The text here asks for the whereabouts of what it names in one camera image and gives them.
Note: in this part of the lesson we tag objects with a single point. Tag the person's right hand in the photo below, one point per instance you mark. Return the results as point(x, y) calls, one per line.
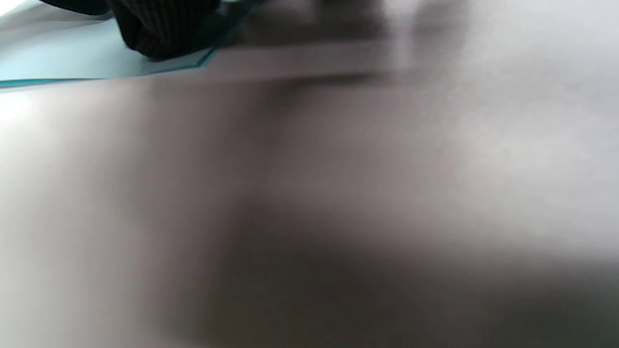
point(164, 29)

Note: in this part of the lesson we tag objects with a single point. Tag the light blue paper sheet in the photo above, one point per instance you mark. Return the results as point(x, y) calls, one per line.
point(63, 58)

